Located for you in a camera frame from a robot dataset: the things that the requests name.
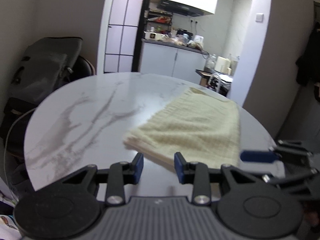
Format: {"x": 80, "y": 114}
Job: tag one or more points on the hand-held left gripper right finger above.
{"x": 178, "y": 167}

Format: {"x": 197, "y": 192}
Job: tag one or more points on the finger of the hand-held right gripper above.
{"x": 287, "y": 177}
{"x": 257, "y": 155}

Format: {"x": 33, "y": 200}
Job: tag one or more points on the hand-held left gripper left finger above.
{"x": 138, "y": 165}

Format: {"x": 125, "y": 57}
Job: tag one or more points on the cream ribbed towel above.
{"x": 195, "y": 130}

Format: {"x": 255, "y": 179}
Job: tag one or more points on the white countertop appliance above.
{"x": 223, "y": 65}

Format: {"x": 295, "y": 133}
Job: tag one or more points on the clear plastic bottles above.
{"x": 211, "y": 61}

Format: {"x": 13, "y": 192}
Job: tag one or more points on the white kitchen base cabinet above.
{"x": 170, "y": 60}

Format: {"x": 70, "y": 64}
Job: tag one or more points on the hanging black jacket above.
{"x": 308, "y": 60}

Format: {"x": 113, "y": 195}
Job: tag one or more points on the dark round chair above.
{"x": 85, "y": 66}

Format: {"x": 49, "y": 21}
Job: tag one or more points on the pile of food bags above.
{"x": 180, "y": 42}

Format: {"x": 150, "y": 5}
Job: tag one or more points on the black coffee machine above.
{"x": 184, "y": 33}

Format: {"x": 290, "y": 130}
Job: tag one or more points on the black framed sliding door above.
{"x": 122, "y": 30}

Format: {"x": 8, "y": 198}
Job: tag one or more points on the grey backpack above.
{"x": 45, "y": 65}

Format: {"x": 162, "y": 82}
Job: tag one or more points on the colourful printed cloth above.
{"x": 7, "y": 222}

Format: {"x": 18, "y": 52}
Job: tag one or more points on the black spice rack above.
{"x": 158, "y": 21}

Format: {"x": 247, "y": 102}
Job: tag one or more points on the black range hood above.
{"x": 180, "y": 8}

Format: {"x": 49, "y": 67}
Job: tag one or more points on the white wall switch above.
{"x": 259, "y": 17}

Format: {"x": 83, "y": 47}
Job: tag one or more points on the white wall outlet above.
{"x": 193, "y": 21}

